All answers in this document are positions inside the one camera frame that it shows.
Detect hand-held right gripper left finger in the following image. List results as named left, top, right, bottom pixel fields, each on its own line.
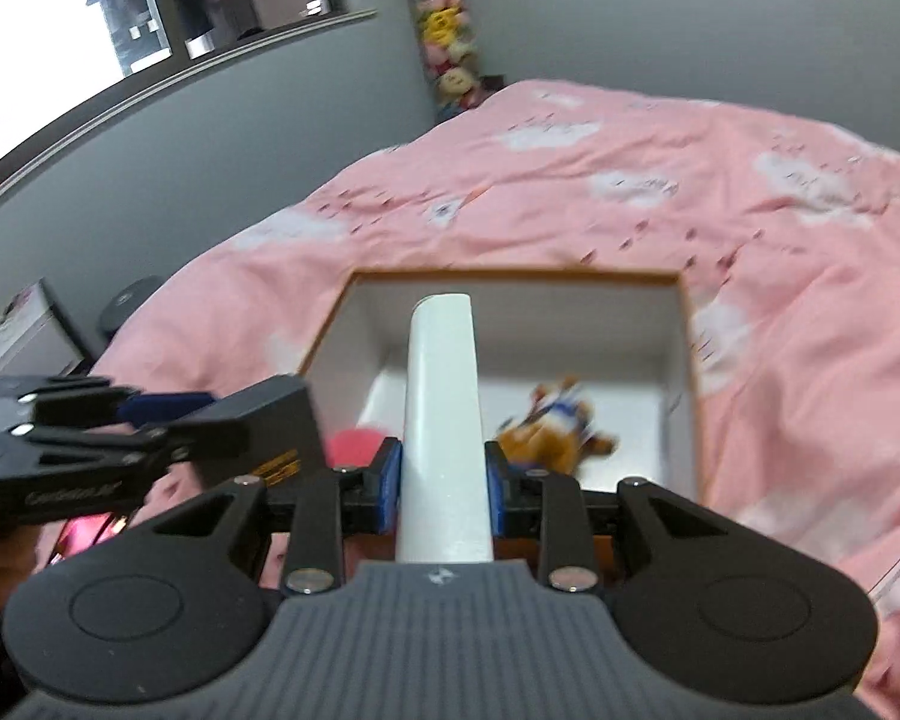
left=131, top=441, right=404, bottom=597

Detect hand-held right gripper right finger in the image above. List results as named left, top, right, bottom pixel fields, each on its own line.
left=486, top=441, right=728, bottom=593

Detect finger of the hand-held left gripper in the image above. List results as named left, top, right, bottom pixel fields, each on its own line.
left=0, top=376, right=218, bottom=425
left=0, top=420, right=245, bottom=485

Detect pink plush ball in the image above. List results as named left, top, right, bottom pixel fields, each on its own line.
left=326, top=427, right=395, bottom=470

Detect brown plush toy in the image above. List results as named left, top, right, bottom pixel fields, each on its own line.
left=493, top=376, right=620, bottom=477

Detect white tube bottle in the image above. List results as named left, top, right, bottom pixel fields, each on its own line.
left=396, top=292, right=494, bottom=565

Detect orange cardboard box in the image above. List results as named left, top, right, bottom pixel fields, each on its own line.
left=296, top=266, right=702, bottom=590

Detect person's left hand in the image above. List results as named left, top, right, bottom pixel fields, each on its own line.
left=0, top=529, right=42, bottom=608

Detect black round object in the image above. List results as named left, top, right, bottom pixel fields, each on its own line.
left=97, top=275, right=166, bottom=338

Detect white bedside cabinet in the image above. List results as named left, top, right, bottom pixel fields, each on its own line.
left=0, top=277, right=95, bottom=391

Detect pink printed blanket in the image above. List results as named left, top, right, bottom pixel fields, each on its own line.
left=37, top=79, right=900, bottom=720

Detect window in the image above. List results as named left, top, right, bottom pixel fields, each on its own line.
left=0, top=0, right=380, bottom=211

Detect clear tube of plush toys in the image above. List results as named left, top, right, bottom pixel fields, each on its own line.
left=390, top=0, right=488, bottom=121

